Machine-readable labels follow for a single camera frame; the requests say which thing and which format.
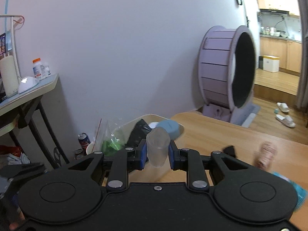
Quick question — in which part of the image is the toothpick jar blue lid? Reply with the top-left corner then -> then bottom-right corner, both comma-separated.
156,119 -> 181,140

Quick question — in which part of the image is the white slipper near doorway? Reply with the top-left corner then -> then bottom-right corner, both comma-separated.
277,102 -> 290,114

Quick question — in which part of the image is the white cylinder speaker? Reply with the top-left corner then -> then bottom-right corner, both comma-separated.
0,56 -> 19,98

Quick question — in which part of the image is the white box on kitchen floor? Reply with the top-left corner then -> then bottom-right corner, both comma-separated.
263,55 -> 280,73

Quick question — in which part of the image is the clear bag with green contents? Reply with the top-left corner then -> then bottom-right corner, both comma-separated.
93,119 -> 126,157

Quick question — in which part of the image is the small black cloth item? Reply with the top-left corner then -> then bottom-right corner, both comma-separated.
222,146 -> 237,159

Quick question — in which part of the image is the grey side desk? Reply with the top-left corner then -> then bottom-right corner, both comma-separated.
1,74 -> 70,169

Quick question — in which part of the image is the grey curtain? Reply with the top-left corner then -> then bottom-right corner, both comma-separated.
295,0 -> 308,112

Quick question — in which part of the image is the orange capped pill bottle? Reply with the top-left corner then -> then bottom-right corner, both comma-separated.
32,58 -> 46,80

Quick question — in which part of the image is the teal capped bottle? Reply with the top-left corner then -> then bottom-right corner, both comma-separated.
271,172 -> 305,213

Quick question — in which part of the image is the purple cat exercise wheel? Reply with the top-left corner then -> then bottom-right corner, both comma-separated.
198,26 -> 256,126

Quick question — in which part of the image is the soda can on floor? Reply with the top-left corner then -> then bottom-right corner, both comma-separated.
78,132 -> 91,152

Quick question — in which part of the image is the small translucent plastic cup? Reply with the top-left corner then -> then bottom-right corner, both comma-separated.
146,127 -> 170,167

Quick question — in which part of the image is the black plastic bag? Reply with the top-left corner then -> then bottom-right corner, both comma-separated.
125,119 -> 152,148

